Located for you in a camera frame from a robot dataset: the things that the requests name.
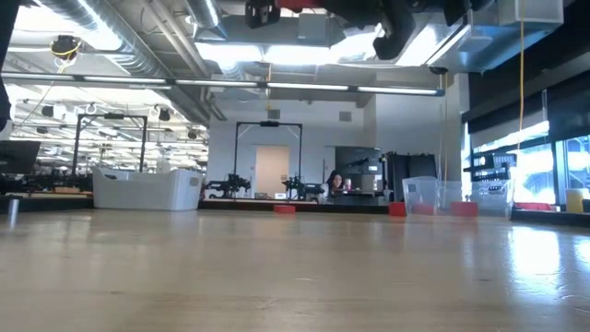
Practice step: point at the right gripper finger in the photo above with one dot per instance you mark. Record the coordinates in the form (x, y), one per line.
(263, 14)
(343, 8)

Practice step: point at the white plastic bin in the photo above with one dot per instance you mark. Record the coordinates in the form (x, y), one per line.
(147, 189)

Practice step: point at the black background robot arm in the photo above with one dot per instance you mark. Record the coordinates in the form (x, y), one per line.
(230, 184)
(299, 186)

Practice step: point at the grey wall vent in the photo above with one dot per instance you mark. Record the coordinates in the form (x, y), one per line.
(274, 114)
(345, 115)

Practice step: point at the black equipment rack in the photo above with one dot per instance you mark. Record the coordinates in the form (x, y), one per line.
(491, 166)

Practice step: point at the yellow cylinder container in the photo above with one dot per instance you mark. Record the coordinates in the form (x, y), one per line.
(574, 197)

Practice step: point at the dark shelf unit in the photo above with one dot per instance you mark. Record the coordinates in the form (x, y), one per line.
(359, 166)

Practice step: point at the white drink can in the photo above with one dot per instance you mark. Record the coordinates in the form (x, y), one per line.
(348, 184)

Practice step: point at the person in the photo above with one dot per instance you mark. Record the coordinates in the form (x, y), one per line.
(335, 183)

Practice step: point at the red flat object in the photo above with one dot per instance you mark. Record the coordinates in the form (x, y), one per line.
(532, 206)

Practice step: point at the black gantry frame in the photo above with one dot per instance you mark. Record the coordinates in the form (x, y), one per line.
(269, 123)
(110, 116)

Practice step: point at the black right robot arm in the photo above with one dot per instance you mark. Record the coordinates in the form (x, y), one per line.
(396, 32)

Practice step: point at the long ceiling light fixture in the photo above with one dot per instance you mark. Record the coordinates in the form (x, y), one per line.
(221, 83)

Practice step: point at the black metal table frame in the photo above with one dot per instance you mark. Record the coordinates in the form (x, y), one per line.
(253, 206)

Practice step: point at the black monitor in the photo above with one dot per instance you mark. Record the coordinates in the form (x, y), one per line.
(18, 157)

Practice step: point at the clear plastic bin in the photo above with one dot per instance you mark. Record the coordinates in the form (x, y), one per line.
(419, 189)

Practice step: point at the silver air duct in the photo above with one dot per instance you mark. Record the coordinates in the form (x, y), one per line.
(106, 37)

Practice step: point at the silver metal post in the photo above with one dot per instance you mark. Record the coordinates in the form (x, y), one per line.
(13, 212)

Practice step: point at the black cabinet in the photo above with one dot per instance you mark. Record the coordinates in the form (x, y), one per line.
(410, 168)

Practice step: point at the door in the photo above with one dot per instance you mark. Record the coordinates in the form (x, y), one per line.
(272, 170)

